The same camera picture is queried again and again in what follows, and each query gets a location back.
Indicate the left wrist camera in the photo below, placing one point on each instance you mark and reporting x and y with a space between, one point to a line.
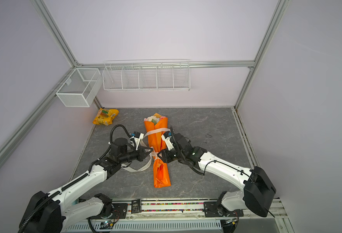
136 138

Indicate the white wire shelf basket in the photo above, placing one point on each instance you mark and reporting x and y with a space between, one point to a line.
146 75

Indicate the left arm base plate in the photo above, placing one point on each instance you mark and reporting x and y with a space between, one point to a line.
116 211

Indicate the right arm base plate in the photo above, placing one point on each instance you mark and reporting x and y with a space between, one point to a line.
213 209

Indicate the orange wrapping paper sheet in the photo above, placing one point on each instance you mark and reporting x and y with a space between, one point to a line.
156 125

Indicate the black box on rail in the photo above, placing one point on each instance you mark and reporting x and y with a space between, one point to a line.
136 206

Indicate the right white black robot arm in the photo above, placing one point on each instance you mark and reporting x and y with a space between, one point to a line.
255 190

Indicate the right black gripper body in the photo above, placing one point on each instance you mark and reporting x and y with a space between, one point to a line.
171 155

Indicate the yellow snack bag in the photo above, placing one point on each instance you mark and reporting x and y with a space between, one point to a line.
105 116

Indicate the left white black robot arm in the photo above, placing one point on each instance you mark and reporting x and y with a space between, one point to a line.
55 211

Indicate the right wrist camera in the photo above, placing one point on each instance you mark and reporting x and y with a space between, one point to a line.
166 137

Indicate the cream fake rose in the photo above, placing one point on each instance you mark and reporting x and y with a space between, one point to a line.
153 119

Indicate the white mesh box basket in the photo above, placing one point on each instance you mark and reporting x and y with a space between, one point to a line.
80 88

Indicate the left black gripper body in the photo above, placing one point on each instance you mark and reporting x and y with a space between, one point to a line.
131 155

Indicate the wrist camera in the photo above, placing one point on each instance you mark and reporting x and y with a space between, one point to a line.
166 137
136 138

